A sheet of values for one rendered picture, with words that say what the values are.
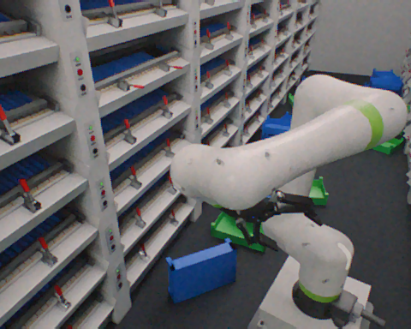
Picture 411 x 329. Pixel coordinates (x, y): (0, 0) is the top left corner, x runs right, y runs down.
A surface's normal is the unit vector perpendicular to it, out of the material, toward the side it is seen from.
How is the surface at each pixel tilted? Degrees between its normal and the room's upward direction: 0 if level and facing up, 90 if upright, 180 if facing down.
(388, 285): 0
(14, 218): 21
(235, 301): 0
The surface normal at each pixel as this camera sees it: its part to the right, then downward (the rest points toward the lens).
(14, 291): 0.32, -0.74
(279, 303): 0.00, -0.86
